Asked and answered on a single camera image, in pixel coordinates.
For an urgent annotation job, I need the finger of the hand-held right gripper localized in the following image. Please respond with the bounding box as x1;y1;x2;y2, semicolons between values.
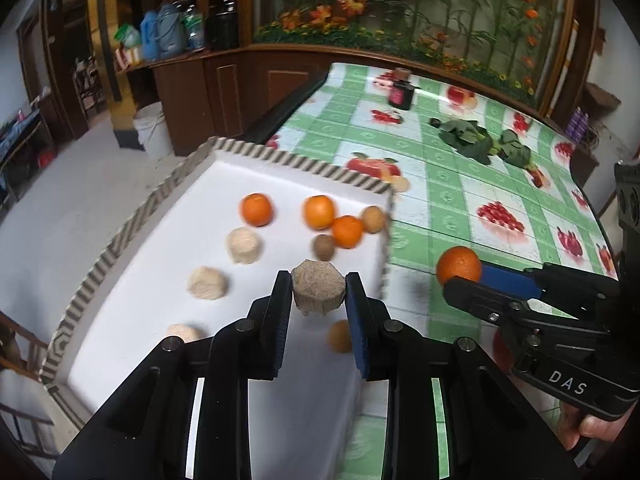
480;262;621;301
442;276;541;331

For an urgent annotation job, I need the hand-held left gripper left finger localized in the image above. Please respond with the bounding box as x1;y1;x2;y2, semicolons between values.
52;270;293;480

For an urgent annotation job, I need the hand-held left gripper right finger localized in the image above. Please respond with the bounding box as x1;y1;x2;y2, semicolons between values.
345;271;581;480

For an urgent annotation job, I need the brown kiwi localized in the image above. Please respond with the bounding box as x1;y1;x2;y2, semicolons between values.
361;205;387;234
327;320;354;354
312;234;336;262

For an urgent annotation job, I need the orange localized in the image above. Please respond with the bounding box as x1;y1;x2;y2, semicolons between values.
331;215;364;249
240;193;275;227
436;246;482;286
302;195;336;230

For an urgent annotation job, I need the white tray with striped rim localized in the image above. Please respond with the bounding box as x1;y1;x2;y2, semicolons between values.
39;136;396;480

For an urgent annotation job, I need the person's right hand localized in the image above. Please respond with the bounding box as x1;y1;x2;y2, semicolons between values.
560;400;628;455

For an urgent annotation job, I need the leafy green vegetable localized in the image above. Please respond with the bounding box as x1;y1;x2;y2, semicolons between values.
439;119;493;165
497;129;535;166

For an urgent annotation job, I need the black bottle with pink label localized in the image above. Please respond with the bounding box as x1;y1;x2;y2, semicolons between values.
389;80;420;111

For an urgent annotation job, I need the white plastic bucket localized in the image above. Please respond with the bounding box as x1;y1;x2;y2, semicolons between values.
132;102;173;158

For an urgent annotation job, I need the wooden cabinet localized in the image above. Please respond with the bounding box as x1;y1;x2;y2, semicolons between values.
112;42;341;157

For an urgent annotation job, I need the light wooden chair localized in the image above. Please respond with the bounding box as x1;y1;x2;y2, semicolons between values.
0;310;56;461

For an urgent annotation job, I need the black pot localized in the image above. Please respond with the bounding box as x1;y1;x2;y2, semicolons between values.
207;2;240;51

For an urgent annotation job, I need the dark wooden chair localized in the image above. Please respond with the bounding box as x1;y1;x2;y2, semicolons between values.
74;57;107;116

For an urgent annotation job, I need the clear plastic bottle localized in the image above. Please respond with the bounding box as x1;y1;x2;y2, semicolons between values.
185;5;206;51

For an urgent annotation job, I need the blue-grey water jug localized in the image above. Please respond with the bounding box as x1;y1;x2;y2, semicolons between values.
157;4;187;58

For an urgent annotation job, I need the blue thermos bottle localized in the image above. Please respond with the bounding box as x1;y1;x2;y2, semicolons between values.
140;12;160;61

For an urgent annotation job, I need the green and white bag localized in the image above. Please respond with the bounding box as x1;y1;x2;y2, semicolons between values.
114;24;142;52

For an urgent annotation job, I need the flower and bamboo wall mural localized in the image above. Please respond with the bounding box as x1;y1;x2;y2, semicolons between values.
252;0;576;106

